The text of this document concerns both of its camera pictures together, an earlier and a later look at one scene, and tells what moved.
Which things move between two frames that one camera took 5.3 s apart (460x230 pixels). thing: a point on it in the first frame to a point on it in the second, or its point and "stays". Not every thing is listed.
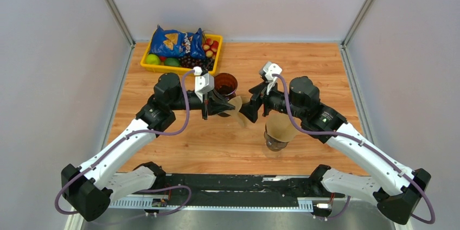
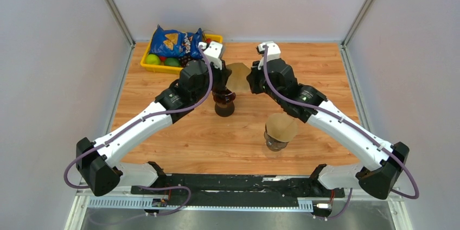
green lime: x=152 y=59 stays
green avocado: x=172 y=62 stays
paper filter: x=237 y=102 to x=238 y=82
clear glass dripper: x=274 y=145 stays
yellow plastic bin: x=180 y=69 stays
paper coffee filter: x=280 y=127 stays
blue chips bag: x=177 y=44 stays
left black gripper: x=215 y=104 to x=223 y=75
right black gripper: x=250 y=109 to x=253 y=77
